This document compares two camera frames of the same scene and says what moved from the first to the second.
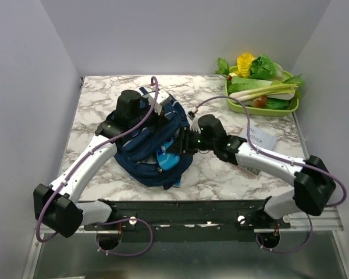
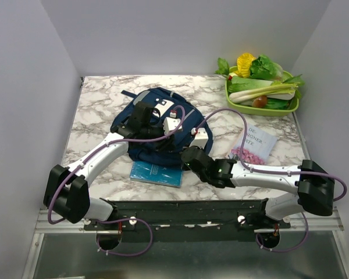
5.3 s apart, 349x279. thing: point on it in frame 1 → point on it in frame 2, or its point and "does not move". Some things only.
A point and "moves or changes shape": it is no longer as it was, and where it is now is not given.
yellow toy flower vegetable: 244,64 does not move
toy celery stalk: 264,91 does not move
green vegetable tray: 257,110 does not move
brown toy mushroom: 260,102 does not move
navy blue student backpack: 136,154 moves or changes shape
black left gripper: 160,121 → 165,144
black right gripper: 181,143 → 199,148
